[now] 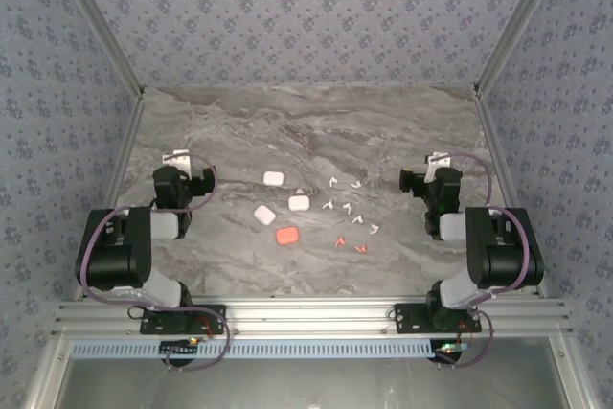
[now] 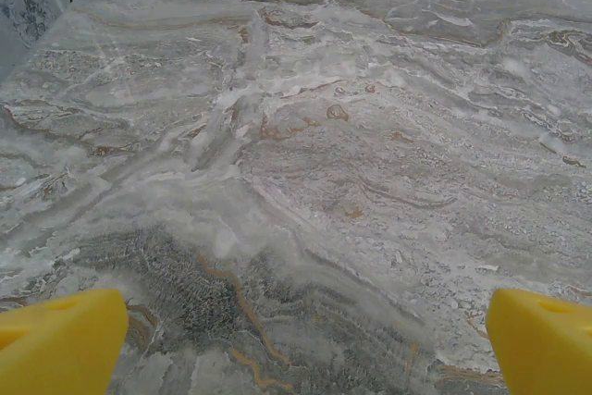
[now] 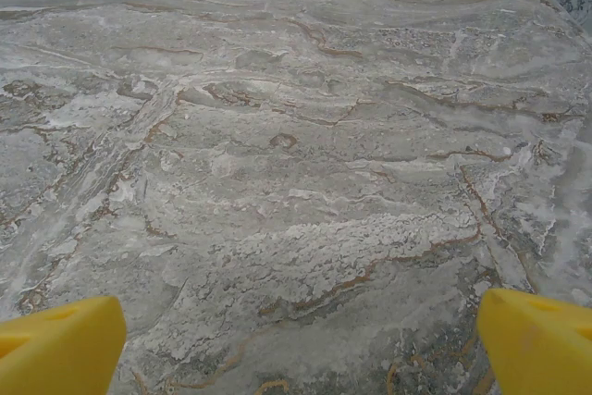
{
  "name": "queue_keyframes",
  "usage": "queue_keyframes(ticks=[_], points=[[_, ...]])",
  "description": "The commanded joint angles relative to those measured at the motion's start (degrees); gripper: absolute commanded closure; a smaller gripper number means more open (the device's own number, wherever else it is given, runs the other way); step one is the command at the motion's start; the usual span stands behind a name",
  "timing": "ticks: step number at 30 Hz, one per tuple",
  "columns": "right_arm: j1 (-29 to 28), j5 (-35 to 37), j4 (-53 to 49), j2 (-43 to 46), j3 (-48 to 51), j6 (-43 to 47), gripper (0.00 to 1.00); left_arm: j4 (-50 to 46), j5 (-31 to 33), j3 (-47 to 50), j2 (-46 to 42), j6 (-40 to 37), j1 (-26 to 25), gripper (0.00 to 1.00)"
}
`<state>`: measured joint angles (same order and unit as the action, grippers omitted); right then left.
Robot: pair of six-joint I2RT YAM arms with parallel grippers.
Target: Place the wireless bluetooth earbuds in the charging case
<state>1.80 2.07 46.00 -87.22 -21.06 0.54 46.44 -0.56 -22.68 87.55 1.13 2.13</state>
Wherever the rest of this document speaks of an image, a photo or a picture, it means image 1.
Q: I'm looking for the small black circuit board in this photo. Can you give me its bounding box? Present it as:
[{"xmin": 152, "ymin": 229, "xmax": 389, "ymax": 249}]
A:
[
  {"xmin": 159, "ymin": 339, "xmax": 202, "ymax": 367},
  {"xmin": 430, "ymin": 340, "xmax": 468, "ymax": 365}
]

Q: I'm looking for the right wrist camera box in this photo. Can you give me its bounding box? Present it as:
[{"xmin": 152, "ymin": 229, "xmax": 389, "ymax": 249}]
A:
[{"xmin": 424, "ymin": 151, "xmax": 452, "ymax": 181}]

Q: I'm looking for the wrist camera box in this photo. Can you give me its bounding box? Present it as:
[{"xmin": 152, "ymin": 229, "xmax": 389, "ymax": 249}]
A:
[
  {"xmin": 161, "ymin": 148, "xmax": 193, "ymax": 175},
  {"xmin": 424, "ymin": 151, "xmax": 452, "ymax": 181}
]

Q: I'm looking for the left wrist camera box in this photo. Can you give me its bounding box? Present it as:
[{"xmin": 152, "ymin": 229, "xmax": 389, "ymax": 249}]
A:
[{"xmin": 161, "ymin": 148, "xmax": 193, "ymax": 175}]

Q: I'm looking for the aluminium table edge rail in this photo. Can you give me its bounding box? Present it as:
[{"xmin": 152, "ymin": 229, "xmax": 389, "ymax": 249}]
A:
[
  {"xmin": 473, "ymin": 90, "xmax": 550, "ymax": 298},
  {"xmin": 98, "ymin": 92, "xmax": 148, "ymax": 218}
]

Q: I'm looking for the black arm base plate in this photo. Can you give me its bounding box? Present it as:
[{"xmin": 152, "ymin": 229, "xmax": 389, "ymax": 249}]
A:
[
  {"xmin": 394, "ymin": 303, "xmax": 483, "ymax": 336},
  {"xmin": 139, "ymin": 304, "xmax": 228, "ymax": 336}
]

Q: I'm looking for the aluminium corner post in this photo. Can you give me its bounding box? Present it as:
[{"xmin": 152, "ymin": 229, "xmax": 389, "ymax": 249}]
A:
[
  {"xmin": 47, "ymin": 0, "xmax": 147, "ymax": 97},
  {"xmin": 473, "ymin": 0, "xmax": 574, "ymax": 94}
]

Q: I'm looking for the wide grooved aluminium rail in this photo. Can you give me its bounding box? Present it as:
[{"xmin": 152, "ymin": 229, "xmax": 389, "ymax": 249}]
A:
[{"xmin": 51, "ymin": 297, "xmax": 575, "ymax": 337}]

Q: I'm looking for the white slotted cable duct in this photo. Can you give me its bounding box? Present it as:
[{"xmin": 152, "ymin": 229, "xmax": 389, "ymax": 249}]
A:
[{"xmin": 69, "ymin": 337, "xmax": 435, "ymax": 360}]

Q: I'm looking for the aluminium lower frame rail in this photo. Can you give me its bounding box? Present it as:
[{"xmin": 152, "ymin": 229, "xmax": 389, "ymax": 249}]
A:
[
  {"xmin": 548, "ymin": 335, "xmax": 595, "ymax": 409},
  {"xmin": 23, "ymin": 335, "xmax": 73, "ymax": 409}
]

